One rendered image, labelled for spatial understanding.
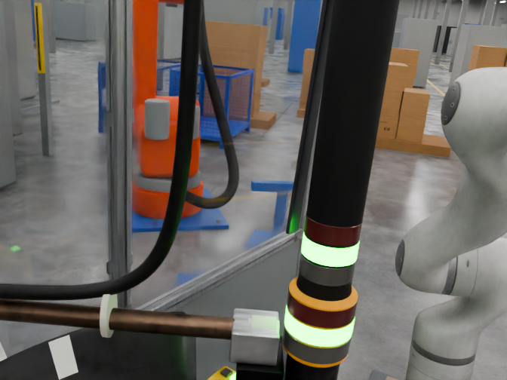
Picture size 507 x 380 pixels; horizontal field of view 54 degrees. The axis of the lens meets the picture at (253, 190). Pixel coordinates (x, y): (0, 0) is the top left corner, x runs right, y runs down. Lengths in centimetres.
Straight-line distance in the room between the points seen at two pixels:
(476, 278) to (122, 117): 75
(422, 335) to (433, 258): 19
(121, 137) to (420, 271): 65
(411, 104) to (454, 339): 694
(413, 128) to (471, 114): 725
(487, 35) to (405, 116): 494
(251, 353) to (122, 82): 82
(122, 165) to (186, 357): 69
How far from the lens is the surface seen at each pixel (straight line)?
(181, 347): 48
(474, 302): 103
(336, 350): 32
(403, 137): 793
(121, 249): 118
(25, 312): 36
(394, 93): 781
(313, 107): 29
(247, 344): 32
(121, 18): 106
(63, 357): 47
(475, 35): 1240
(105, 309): 33
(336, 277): 30
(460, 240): 88
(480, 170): 74
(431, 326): 104
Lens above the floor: 173
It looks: 19 degrees down
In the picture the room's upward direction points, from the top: 5 degrees clockwise
